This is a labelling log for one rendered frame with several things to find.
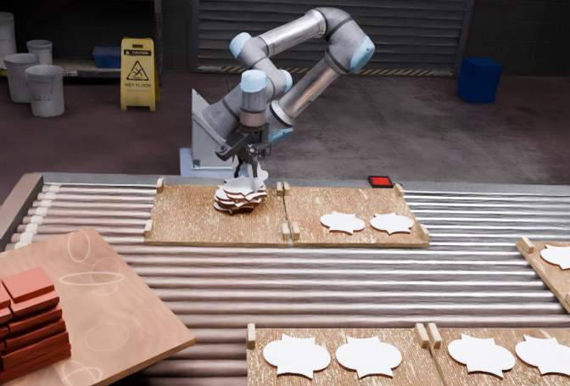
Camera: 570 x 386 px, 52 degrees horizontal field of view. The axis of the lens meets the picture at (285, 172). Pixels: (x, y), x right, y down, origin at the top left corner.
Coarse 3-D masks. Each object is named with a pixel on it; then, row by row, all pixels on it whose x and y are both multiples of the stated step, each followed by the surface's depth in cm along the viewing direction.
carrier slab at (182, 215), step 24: (168, 192) 190; (192, 192) 191; (168, 216) 176; (192, 216) 177; (216, 216) 178; (240, 216) 179; (264, 216) 180; (144, 240) 164; (168, 240) 165; (192, 240) 165; (216, 240) 166; (240, 240) 167; (264, 240) 168
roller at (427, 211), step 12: (36, 204) 181; (48, 204) 182; (60, 204) 182; (72, 204) 183; (84, 204) 183; (96, 204) 184; (108, 204) 184; (120, 204) 184; (132, 204) 185; (144, 204) 185; (516, 216) 198; (528, 216) 199; (540, 216) 199; (552, 216) 200; (564, 216) 200
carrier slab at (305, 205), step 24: (312, 192) 197; (336, 192) 199; (360, 192) 200; (384, 192) 201; (288, 216) 181; (312, 216) 182; (360, 216) 185; (408, 216) 187; (312, 240) 170; (336, 240) 171; (360, 240) 172; (384, 240) 173; (408, 240) 174
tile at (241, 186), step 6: (228, 180) 183; (234, 180) 183; (240, 180) 184; (246, 180) 184; (228, 186) 180; (234, 186) 180; (240, 186) 180; (246, 186) 180; (258, 186) 181; (228, 192) 177; (234, 192) 176; (240, 192) 177; (246, 192) 177; (252, 192) 178; (258, 192) 179
